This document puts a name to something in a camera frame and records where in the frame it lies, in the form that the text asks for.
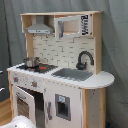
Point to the white toy microwave door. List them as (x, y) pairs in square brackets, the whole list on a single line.
[(72, 26)]

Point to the small metal pot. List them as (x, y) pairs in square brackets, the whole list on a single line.
[(32, 61)]

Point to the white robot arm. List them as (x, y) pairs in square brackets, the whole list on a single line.
[(19, 122)]

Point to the black toy stovetop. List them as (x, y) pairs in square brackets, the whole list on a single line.
[(41, 68)]

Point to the red left stove knob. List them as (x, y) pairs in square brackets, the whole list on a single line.
[(15, 79)]

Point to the white oven door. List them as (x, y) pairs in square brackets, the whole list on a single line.
[(23, 103)]

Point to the red right stove knob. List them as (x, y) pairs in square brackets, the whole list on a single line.
[(34, 84)]

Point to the wooden toy kitchen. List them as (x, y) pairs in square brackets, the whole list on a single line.
[(64, 54)]

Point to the white cabinet door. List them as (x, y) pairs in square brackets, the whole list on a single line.
[(63, 108)]

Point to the black toy faucet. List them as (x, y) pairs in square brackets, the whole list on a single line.
[(82, 60)]

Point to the red stove knob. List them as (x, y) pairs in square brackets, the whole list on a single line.
[(15, 79), (34, 84)]

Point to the grey toy sink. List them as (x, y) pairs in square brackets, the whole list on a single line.
[(72, 74)]

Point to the grey range hood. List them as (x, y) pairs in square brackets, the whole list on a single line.
[(39, 27)]

